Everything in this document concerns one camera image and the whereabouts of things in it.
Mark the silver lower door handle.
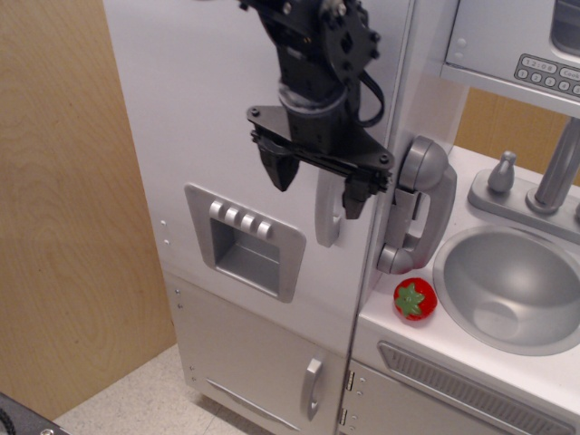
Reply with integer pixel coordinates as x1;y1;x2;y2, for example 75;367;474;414
301;358;324;421

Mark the silver lower freezer door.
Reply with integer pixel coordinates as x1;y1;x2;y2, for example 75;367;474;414
164;273;346;434

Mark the red toy strawberry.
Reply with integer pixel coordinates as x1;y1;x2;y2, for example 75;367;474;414
393;277;439;321

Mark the brass cabinet hinge lower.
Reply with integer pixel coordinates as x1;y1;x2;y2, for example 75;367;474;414
339;408;348;426

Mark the white toy kitchen cabinet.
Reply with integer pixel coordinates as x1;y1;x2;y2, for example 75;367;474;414
342;1;579;434

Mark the toy microwave with keypad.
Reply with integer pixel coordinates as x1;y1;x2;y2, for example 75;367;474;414
441;0;579;118

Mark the grey toy wall phone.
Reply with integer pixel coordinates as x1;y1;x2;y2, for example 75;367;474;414
377;136;457;275

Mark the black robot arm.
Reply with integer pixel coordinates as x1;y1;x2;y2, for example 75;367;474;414
239;1;393;219

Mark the grey oven vent panel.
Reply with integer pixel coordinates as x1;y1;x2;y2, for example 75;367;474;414
377;341;578;434

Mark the silver fridge door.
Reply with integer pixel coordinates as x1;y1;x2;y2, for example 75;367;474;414
102;0;416;354

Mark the brass cabinet hinge upper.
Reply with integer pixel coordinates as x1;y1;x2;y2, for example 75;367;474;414
345;370;355;392

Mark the brass cabinet hinge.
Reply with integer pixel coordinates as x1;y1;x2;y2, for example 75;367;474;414
345;370;355;392
339;408;348;426

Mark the silver fridge door handle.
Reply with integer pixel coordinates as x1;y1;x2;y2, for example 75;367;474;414
314;169;343;247

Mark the grey faucet with base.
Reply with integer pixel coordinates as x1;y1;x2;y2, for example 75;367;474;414
468;118;579;245

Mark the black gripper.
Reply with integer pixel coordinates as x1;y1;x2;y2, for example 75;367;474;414
246;103;393;220

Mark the silver round sink basin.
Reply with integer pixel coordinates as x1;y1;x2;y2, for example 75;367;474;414
433;227;579;356

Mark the black equipment corner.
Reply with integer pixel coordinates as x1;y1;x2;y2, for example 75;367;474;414
1;393;69;435

